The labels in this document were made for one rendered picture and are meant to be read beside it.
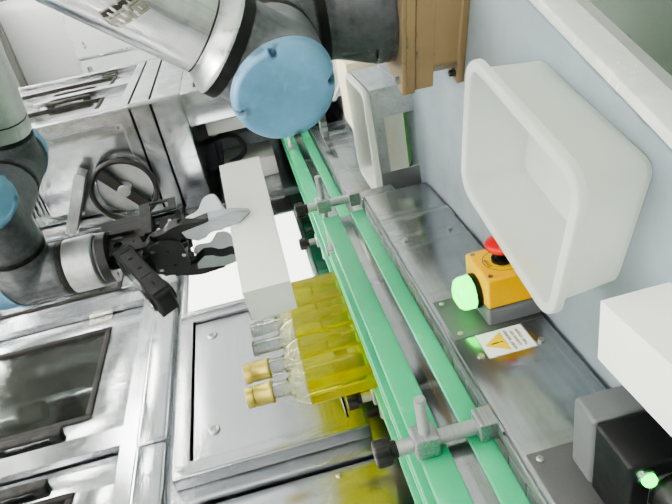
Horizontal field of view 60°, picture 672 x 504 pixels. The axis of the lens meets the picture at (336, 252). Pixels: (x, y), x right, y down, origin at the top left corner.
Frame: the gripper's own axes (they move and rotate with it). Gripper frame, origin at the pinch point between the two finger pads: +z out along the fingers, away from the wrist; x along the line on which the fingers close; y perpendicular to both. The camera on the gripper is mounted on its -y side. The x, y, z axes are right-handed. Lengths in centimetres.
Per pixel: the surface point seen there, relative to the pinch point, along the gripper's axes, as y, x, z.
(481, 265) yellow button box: -16.1, -1.7, 27.4
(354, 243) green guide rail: 7.5, 16.8, 16.3
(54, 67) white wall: 394, 184, -135
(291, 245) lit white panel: 47, 59, 6
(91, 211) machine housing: 94, 72, -54
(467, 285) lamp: -17.7, -0.5, 25.1
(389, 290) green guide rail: -7.5, 11.3, 18.0
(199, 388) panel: 3.0, 42.9, -18.4
